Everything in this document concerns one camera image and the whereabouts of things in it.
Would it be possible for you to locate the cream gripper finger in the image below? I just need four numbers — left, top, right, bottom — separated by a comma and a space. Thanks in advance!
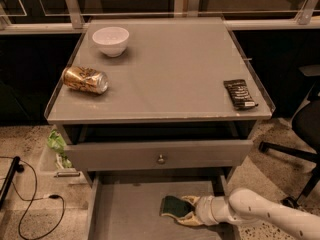
181, 195, 200, 206
176, 212, 203, 227

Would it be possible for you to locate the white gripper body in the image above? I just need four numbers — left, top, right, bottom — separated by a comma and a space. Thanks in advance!
195, 196, 214, 226

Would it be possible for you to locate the green and yellow sponge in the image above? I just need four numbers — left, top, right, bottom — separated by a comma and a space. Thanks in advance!
160, 196, 194, 219

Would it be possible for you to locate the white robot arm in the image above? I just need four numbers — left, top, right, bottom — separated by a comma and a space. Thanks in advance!
176, 188, 320, 240

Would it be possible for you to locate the round metal drawer knob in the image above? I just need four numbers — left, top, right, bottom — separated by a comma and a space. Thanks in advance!
157, 154, 166, 165

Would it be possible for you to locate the grey upper drawer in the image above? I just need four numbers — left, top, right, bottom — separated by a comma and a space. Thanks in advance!
65, 140, 253, 171

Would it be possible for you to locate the grey open middle drawer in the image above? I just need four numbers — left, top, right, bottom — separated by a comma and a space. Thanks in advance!
86, 176, 240, 240

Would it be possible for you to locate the grey drawer cabinet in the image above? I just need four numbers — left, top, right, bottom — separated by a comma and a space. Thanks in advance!
44, 16, 276, 240

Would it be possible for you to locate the black snack packet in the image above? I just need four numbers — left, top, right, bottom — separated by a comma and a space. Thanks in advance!
223, 79, 258, 110

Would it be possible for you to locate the clear plastic bin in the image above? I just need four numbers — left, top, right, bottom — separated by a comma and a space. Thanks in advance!
37, 135, 86, 184

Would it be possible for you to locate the green plastic bag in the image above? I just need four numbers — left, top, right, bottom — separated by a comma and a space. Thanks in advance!
47, 129, 72, 169

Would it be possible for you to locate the gold crushed soda can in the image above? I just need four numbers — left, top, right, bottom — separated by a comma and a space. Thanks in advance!
62, 66, 108, 94

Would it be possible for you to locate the white ceramic bowl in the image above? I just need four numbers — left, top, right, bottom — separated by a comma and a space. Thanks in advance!
92, 27, 130, 57

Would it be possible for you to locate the black floor stand bar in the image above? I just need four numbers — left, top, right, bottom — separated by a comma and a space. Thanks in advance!
0, 156, 20, 210

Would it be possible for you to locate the metal railing frame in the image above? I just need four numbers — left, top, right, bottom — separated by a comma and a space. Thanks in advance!
0, 0, 320, 35

